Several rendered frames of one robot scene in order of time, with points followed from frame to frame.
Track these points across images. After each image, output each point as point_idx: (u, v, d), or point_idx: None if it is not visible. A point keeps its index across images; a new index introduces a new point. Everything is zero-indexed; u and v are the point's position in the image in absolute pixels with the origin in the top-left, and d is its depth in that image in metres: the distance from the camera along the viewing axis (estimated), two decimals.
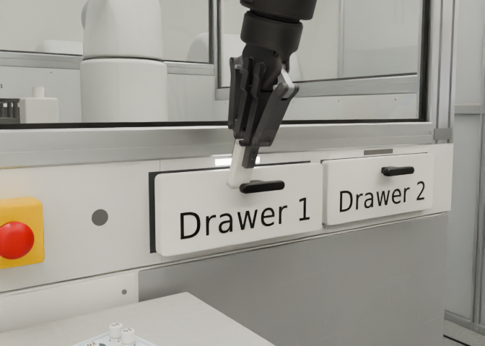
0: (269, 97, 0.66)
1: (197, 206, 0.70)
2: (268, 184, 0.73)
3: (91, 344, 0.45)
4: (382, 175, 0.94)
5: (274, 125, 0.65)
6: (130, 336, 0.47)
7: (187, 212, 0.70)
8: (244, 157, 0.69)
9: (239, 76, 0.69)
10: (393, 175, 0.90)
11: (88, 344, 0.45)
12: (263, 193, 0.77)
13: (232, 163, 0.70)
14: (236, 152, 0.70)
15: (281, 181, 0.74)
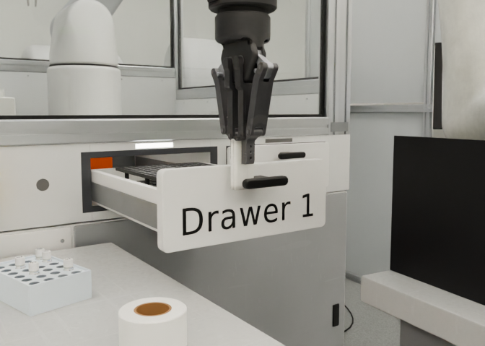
0: None
1: (199, 201, 0.70)
2: (271, 180, 0.72)
3: (19, 256, 0.69)
4: (280, 159, 1.18)
5: (263, 109, 0.67)
6: (47, 254, 0.71)
7: (190, 208, 0.69)
8: (242, 153, 0.70)
9: (222, 83, 0.73)
10: (286, 159, 1.15)
11: (17, 257, 0.69)
12: (265, 188, 0.76)
13: (232, 164, 0.70)
14: (234, 152, 0.70)
15: (285, 177, 0.73)
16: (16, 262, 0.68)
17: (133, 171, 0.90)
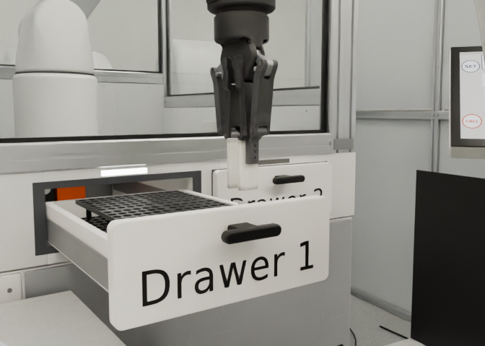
0: None
1: (165, 261, 0.53)
2: (259, 230, 0.55)
3: None
4: (275, 183, 1.02)
5: (265, 107, 0.66)
6: None
7: (151, 271, 0.52)
8: (246, 153, 0.69)
9: (221, 83, 0.73)
10: (282, 183, 0.98)
11: None
12: None
13: (229, 162, 0.71)
14: (229, 151, 0.71)
15: (277, 225, 0.57)
16: None
17: (94, 207, 0.73)
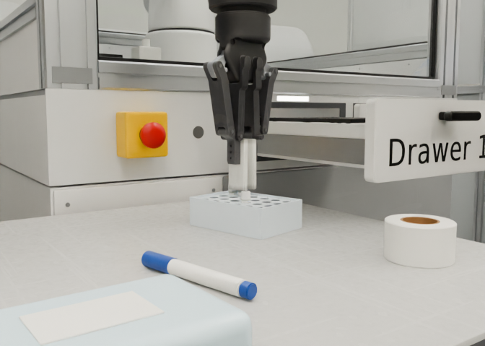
0: (235, 87, 0.68)
1: (403, 133, 0.69)
2: (469, 113, 0.71)
3: None
4: None
5: (220, 108, 0.66)
6: None
7: (395, 139, 0.68)
8: (232, 153, 0.70)
9: None
10: None
11: None
12: (452, 126, 0.75)
13: None
14: None
15: (479, 111, 0.73)
16: None
17: (290, 118, 0.89)
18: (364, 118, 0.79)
